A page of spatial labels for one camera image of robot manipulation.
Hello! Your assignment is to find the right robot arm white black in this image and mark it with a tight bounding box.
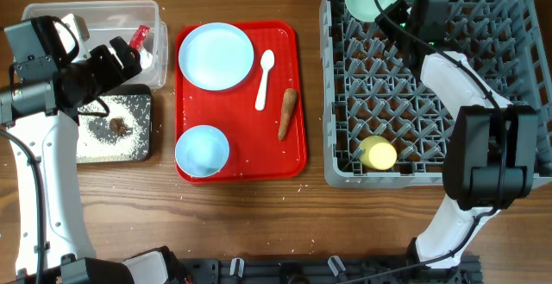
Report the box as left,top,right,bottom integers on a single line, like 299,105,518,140
374,0,538,270

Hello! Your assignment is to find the brown carrot-shaped food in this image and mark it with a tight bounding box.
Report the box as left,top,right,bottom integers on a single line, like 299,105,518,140
278,88,298,141

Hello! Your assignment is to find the red wrapper waste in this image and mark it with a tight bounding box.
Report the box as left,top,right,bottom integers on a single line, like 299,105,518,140
129,25,151,51

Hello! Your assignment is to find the grey dishwasher rack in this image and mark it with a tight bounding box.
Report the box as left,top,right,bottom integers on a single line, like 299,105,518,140
319,0,551,189

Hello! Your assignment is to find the black tray bin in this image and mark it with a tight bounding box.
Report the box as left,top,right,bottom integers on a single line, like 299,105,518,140
75,84,154,164

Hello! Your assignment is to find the small light blue bowl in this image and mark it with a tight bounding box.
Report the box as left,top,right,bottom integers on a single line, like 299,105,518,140
174,125,230,178

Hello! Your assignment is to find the brown food scrap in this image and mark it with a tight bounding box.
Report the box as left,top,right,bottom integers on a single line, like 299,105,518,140
110,117,129,137

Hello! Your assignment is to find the yellow cup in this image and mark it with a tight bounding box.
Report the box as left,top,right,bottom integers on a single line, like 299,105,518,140
359,136,398,170

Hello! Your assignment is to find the crumpled white paper waste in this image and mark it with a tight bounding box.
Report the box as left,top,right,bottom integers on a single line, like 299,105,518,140
139,47,154,70

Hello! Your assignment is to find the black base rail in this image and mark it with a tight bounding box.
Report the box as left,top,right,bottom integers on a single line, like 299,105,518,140
180,253,484,284

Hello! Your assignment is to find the white plastic spoon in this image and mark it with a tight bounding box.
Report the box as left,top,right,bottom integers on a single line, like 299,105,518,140
254,49,275,111

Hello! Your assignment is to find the rice grains pile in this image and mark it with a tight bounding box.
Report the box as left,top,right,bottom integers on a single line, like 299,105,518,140
77,94,151,163

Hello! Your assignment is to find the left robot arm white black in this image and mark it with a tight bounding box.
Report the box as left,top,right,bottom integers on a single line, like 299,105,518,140
1,16,191,283

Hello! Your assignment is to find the large light blue plate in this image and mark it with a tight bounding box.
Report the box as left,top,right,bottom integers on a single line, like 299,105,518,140
178,22,254,92

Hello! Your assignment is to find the clear plastic bin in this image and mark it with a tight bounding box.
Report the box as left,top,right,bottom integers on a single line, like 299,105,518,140
22,0,168,89

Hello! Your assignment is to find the red serving tray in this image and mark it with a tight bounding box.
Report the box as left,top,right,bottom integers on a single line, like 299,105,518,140
174,21,307,185

